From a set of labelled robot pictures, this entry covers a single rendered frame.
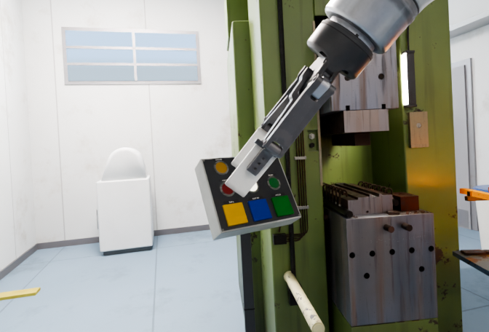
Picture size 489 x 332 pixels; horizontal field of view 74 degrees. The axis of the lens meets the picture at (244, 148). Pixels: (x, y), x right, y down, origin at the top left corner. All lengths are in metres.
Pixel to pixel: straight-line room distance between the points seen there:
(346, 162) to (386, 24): 1.63
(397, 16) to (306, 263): 1.37
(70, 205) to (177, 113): 1.91
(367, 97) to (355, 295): 0.83
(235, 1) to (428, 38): 1.21
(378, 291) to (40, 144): 4.45
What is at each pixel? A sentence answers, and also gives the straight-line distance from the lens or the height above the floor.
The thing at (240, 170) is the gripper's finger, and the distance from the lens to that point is 0.40.
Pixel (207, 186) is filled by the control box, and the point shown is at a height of 1.10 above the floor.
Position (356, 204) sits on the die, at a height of 0.96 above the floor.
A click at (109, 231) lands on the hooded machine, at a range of 4.32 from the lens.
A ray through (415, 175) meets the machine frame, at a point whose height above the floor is 1.05.
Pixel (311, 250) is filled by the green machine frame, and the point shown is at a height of 0.73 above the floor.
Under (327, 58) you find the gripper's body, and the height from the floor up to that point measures 1.34.
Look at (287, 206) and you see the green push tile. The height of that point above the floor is 1.00.
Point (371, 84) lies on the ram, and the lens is 1.53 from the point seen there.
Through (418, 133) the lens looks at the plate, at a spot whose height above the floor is 1.25.
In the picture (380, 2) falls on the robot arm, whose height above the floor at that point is 1.38.
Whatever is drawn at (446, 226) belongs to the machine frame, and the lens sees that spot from 1.91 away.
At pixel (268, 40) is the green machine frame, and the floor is 1.72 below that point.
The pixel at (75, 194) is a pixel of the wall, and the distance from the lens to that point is 5.02.
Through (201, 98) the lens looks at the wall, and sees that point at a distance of 4.94.
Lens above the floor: 1.25
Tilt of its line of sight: 1 degrees down
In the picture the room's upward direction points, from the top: 3 degrees counter-clockwise
